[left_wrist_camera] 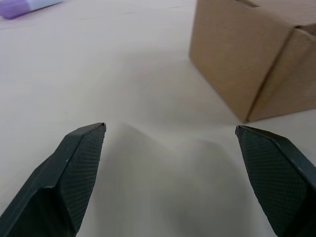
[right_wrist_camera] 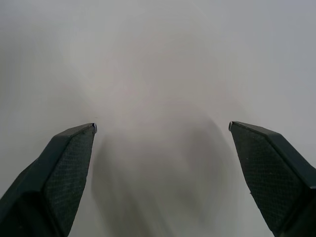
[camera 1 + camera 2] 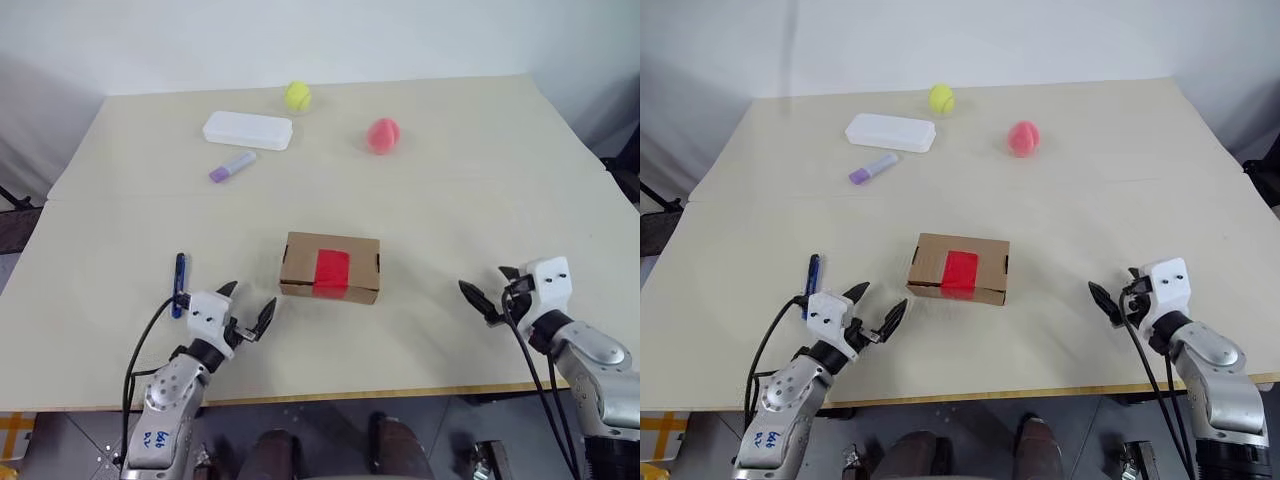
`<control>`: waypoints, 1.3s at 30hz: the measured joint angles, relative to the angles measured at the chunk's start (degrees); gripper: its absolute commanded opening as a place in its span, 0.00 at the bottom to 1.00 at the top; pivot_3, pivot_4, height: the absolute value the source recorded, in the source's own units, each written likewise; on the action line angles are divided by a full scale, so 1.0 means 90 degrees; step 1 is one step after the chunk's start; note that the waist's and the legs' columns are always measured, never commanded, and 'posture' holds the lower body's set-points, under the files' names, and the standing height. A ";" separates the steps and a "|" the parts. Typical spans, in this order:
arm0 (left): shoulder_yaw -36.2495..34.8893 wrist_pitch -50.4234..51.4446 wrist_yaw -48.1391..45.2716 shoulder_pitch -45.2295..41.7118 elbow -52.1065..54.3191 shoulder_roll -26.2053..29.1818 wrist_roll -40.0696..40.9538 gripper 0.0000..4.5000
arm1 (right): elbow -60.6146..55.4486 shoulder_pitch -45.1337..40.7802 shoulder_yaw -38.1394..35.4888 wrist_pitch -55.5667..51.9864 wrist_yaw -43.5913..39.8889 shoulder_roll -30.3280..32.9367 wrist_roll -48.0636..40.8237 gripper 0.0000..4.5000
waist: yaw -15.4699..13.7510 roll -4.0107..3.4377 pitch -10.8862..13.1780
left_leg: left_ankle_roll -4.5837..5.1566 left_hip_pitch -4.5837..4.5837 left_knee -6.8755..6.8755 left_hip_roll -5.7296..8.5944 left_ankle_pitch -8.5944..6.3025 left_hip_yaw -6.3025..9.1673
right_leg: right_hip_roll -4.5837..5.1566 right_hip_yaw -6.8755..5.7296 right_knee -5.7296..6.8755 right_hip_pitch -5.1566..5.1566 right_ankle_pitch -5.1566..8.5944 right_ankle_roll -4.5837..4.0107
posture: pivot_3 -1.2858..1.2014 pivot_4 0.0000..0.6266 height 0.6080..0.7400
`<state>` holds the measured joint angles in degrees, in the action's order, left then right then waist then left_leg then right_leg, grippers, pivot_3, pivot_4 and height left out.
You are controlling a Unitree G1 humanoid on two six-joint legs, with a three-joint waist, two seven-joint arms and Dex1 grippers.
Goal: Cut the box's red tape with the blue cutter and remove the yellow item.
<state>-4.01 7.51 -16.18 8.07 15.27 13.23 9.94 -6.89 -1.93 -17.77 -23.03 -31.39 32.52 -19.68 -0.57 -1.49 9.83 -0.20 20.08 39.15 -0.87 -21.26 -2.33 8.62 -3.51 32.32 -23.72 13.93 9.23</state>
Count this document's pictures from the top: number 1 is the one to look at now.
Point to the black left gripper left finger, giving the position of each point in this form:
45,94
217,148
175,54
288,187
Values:
49,187

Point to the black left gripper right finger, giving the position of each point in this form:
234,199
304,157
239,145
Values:
279,177

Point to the brown cardboard box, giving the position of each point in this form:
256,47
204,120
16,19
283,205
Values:
237,56

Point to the purple highlighter pen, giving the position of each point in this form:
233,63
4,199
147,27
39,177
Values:
14,8

